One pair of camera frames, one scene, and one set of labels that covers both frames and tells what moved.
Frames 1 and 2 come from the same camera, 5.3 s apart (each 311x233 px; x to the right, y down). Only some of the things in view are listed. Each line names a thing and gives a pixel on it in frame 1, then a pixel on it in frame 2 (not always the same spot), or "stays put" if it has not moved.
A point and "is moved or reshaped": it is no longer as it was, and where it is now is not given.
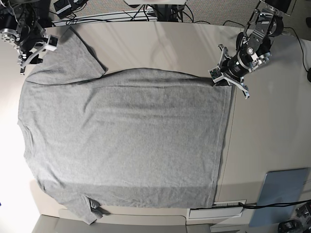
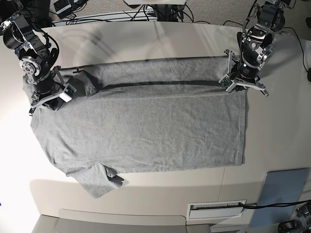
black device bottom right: x=293 y=226 stays put
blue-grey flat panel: x=279 y=187 stays put
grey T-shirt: x=135 y=137 is moved or reshaped
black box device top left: x=62 y=8 stays put
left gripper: x=29 y=48 to x=48 y=87
